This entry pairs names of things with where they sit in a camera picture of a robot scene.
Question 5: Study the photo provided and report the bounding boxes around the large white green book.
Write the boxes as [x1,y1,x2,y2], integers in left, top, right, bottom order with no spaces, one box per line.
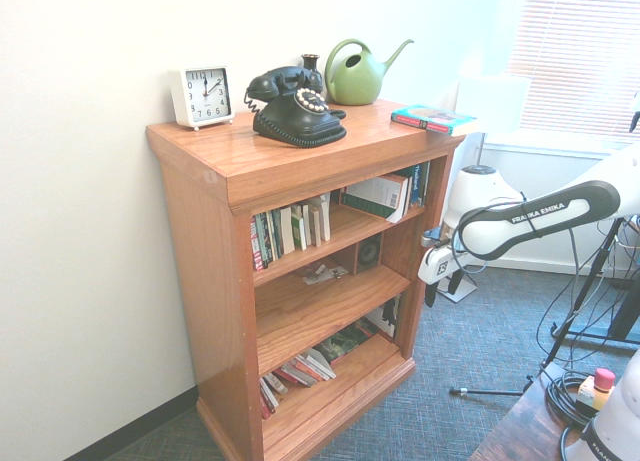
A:
[339,172,412,225]

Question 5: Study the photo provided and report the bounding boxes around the black white cover book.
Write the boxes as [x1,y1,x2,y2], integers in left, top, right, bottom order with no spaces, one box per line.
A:
[364,294,402,341]

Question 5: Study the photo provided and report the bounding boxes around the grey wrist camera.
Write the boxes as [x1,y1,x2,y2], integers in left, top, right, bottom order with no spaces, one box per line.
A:
[420,226,452,250]

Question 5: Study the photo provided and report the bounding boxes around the red orange paperback book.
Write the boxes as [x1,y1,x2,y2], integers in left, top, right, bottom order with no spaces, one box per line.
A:
[286,355,322,387]

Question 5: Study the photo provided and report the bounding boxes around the red emergency stop button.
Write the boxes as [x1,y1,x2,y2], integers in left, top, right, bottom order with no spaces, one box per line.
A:
[576,367,617,413]

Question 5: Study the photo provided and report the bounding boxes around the teal flat stand base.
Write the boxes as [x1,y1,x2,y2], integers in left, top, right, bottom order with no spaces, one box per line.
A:
[562,324,632,343]

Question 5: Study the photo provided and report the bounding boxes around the white shade floor lamp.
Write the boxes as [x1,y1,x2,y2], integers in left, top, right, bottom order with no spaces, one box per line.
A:
[438,74,532,303]

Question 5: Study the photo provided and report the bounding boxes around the red white spine book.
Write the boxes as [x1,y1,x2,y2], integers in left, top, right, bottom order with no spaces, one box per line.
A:
[249,214,267,272]

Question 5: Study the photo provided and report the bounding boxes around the teal and red book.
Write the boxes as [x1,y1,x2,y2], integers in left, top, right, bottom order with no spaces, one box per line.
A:
[390,104,479,138]

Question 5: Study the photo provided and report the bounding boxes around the dark green photo book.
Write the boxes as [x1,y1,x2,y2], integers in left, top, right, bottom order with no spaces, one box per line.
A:
[311,320,380,366]

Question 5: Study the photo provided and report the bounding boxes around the black tripod stand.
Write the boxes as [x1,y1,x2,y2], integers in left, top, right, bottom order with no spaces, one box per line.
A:
[448,215,640,398]

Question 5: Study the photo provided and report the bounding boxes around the oak wooden bookshelf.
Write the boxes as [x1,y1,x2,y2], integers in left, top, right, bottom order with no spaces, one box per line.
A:
[145,98,470,461]

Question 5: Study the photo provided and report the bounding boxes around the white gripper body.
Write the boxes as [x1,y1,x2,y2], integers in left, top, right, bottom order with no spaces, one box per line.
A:
[417,244,470,286]

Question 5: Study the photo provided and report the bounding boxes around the green plastic watering can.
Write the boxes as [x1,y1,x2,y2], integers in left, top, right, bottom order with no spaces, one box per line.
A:
[324,38,416,106]

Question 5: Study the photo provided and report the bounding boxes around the white paperback book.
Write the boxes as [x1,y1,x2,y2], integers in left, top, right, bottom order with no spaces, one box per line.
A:
[303,348,338,382]

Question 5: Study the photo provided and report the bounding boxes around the window blinds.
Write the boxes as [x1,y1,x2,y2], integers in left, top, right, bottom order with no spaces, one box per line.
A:
[503,0,640,146]

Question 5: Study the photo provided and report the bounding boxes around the red white slim paperback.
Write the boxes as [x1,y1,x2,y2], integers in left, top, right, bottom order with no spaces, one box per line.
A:
[258,378,280,421]

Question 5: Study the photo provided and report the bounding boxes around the dark slim vase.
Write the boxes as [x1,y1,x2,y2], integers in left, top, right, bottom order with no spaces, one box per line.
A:
[300,53,322,87]

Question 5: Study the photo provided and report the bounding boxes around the red spine paperback book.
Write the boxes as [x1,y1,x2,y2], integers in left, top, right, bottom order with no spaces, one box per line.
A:
[271,364,312,388]

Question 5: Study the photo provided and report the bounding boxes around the dark green spine book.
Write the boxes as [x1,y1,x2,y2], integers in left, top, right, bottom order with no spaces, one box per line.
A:
[261,211,275,266]
[270,209,283,261]

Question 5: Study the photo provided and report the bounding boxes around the white red small paperback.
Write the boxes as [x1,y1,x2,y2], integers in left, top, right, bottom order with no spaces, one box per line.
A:
[259,372,290,396]

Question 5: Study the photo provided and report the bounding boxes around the wooden speaker box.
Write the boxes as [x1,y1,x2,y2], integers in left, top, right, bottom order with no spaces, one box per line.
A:
[331,231,385,278]

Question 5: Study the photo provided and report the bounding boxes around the tan cover book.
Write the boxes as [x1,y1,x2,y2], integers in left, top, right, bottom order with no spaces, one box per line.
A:
[308,199,324,248]

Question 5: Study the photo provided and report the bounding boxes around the white cover upright book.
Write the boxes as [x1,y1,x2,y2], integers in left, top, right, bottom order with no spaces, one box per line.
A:
[318,192,333,243]

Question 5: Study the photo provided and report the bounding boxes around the white square alarm clock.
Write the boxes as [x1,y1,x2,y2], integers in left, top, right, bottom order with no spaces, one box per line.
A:
[167,64,236,132]

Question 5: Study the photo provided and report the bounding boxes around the black vintage rotary telephone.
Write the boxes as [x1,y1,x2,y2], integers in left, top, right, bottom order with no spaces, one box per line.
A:
[243,66,348,149]

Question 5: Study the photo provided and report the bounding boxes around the green white cover book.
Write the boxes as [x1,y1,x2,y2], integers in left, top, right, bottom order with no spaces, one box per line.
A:
[291,203,308,252]

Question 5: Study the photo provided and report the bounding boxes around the thin cream book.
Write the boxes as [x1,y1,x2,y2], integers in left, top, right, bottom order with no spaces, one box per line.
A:
[301,204,315,248]

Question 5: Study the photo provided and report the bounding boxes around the thick cream page book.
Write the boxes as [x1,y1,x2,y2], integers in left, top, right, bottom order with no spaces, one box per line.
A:
[278,206,298,257]

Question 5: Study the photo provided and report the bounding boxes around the grey hanging cable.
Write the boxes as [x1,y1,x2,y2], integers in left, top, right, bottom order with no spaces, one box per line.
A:
[537,220,621,377]

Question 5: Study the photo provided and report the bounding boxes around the black coiled cable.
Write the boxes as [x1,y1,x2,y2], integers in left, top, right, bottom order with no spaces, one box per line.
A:
[543,369,604,428]

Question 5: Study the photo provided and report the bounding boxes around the teal Thailand travel book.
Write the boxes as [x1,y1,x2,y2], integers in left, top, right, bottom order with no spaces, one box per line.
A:
[406,161,432,209]

